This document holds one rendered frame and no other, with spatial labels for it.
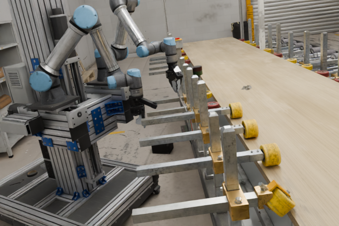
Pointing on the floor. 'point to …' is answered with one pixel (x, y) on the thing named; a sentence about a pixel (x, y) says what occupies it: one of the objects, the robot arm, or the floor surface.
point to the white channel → (261, 10)
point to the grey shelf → (10, 138)
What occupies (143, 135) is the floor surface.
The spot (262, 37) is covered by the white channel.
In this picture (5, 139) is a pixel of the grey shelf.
